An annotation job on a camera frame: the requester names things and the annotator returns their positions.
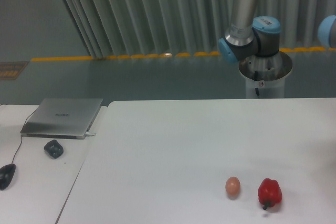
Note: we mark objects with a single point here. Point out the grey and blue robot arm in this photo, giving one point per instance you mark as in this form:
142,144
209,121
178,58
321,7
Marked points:
260,27

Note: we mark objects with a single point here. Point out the small black plastic holder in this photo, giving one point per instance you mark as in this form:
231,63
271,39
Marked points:
54,149

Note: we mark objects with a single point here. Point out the white usb plug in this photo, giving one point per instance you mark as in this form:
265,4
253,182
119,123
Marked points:
89,134

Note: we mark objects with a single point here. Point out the black computer mouse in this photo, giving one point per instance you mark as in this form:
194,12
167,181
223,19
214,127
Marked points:
7,173

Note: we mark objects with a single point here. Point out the red bell pepper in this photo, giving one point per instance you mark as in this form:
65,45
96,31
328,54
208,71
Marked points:
269,193

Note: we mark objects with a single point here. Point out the silver closed laptop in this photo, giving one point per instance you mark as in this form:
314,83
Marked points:
62,118

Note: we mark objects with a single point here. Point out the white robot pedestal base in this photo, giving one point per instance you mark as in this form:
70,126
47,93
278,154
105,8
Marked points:
265,78

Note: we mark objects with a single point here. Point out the grey pleated curtain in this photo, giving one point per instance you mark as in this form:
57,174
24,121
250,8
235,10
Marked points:
145,27

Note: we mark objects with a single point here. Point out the brown egg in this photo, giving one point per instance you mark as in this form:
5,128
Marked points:
232,186

